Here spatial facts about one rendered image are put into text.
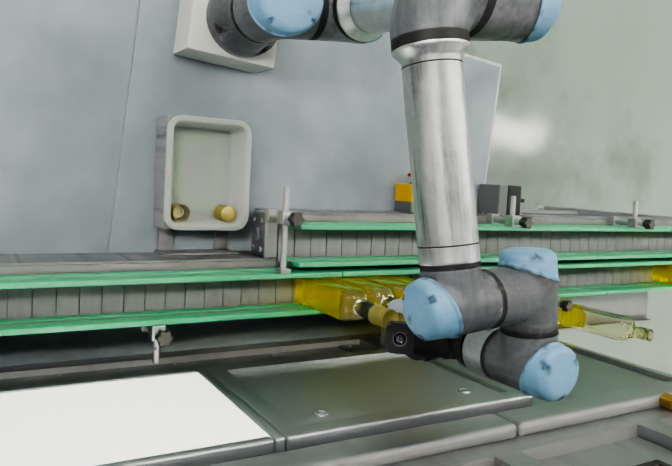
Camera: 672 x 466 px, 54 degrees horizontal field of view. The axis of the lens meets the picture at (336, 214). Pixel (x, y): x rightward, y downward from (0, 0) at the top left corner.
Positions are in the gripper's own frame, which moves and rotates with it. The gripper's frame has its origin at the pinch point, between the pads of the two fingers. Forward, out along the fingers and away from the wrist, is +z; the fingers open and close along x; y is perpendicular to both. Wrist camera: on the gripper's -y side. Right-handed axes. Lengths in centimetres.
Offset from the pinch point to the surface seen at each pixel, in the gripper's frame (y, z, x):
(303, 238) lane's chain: -1.1, 30.5, 10.5
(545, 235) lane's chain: 71, 30, 11
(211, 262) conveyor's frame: -21.0, 30.7, 5.9
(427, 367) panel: 15.3, 7.7, -12.3
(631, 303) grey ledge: 109, 30, -9
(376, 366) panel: 6.2, 11.9, -12.3
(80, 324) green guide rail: -46, 23, -3
